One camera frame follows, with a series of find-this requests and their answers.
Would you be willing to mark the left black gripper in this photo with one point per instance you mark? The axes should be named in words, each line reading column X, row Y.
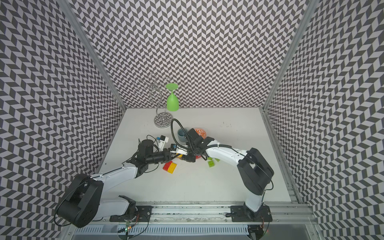
column 168, row 157

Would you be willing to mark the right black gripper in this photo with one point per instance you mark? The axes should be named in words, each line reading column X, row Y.
column 186, row 158

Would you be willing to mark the red long lego brick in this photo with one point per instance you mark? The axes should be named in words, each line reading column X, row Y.
column 165, row 167

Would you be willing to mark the yellow long lego brick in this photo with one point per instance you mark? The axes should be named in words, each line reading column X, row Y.
column 171, row 168

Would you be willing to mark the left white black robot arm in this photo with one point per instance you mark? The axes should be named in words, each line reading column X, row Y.
column 82, row 202

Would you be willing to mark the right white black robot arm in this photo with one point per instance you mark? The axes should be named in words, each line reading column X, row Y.
column 255, row 171

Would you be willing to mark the green lego brick front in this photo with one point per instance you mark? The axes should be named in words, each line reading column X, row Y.
column 211, row 163

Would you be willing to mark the orange white patterned bowl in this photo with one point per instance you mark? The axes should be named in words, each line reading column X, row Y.
column 201, row 132

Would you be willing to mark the grey blue ceramic cup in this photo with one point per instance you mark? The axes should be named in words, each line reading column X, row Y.
column 182, row 135

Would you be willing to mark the green plastic wine glass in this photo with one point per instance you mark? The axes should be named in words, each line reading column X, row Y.
column 172, row 100

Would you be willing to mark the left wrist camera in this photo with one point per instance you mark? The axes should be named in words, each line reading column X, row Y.
column 162, row 140

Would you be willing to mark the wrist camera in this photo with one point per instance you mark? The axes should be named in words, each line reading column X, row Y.
column 162, row 140
column 175, row 149

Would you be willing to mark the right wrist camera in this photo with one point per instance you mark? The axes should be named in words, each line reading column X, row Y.
column 175, row 149

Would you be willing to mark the chrome wire glass rack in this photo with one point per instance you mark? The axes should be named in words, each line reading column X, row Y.
column 151, row 88

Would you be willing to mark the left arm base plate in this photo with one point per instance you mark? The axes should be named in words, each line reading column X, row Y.
column 135, row 214

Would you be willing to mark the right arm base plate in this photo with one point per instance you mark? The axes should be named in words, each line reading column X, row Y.
column 250, row 213

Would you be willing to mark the white slotted cable duct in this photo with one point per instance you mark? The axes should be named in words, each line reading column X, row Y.
column 164, row 230

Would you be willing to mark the aluminium front rail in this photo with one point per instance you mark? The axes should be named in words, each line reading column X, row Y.
column 178, row 213

